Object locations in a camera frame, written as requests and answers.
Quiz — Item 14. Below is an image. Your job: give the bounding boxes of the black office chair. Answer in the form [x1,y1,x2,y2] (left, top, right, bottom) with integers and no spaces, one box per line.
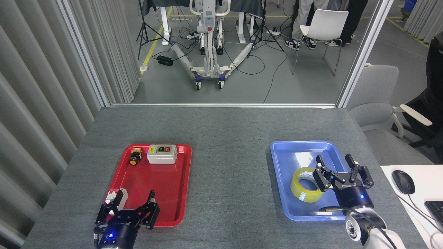
[391,36,443,165]

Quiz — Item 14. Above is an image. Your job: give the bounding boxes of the white plastic chair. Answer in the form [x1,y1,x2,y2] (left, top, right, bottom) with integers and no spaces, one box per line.
[292,9,349,78]

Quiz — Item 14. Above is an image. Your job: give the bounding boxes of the silver post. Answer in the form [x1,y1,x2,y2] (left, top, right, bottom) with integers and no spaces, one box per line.
[336,0,395,108]
[57,0,112,108]

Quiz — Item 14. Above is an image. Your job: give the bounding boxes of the black keyboard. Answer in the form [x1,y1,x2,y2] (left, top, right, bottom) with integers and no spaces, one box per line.
[424,201,443,233]

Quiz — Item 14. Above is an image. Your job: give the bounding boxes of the white circuit breaker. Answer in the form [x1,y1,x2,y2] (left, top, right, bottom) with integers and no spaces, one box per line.
[105,188,128,208]

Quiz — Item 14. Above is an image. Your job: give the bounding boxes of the white stand on wheels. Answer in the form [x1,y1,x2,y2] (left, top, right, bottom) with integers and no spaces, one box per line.
[171,0,255,91]

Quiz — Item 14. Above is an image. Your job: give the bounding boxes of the black tripod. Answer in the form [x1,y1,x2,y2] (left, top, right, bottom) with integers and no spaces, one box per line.
[247,0,285,58]
[136,0,172,60]

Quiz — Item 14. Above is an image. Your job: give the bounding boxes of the white two-button switch box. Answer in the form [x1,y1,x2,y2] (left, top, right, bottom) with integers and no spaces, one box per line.
[147,144,178,164]

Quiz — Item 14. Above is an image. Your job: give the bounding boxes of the silver table edge rail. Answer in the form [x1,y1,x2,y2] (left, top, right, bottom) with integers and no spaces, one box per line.
[110,103,338,108]

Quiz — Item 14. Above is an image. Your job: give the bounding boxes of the person's feet behind table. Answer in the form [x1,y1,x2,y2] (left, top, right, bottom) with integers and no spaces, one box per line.
[235,11,261,29]

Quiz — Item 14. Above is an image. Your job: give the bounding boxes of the grey curtain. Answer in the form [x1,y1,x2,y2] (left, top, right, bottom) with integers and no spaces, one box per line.
[403,0,443,44]
[0,0,142,249]

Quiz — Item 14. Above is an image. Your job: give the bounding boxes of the standing person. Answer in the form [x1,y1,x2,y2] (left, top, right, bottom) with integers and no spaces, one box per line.
[325,0,368,47]

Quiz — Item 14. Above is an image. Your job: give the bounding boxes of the black orange push button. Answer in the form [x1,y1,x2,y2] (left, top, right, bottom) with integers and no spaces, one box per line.
[129,148,143,166]

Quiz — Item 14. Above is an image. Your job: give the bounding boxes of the grey office chair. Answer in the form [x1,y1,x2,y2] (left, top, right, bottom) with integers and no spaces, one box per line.
[346,63,433,166]

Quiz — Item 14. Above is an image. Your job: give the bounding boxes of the person in chair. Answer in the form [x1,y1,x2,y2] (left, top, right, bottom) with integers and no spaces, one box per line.
[284,0,343,51]

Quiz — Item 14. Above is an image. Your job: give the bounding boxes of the blue plastic tray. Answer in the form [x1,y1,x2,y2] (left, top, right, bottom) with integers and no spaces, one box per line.
[270,140,367,221]

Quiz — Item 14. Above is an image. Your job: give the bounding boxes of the red plastic tray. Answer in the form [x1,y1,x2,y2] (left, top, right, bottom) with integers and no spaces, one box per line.
[98,144,192,228]

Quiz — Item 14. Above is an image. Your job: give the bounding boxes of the black computer mouse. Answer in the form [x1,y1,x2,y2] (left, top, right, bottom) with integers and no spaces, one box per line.
[391,170,415,194]

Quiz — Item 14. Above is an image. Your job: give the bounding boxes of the black mouse cable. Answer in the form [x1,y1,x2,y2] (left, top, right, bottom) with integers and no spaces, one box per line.
[398,194,443,249]

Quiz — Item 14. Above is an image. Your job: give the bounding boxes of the yellow tape roll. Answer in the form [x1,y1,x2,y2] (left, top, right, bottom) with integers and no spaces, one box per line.
[290,167,324,203]

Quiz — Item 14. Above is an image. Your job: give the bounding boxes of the white desk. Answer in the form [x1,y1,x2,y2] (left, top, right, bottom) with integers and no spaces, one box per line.
[380,165,443,249]

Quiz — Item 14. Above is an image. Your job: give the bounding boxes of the black-covered table white legs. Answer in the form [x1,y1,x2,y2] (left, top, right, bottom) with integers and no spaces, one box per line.
[140,0,267,45]

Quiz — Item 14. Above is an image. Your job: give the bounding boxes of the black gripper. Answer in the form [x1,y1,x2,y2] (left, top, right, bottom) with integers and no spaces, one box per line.
[313,154,375,210]
[95,190,160,249]

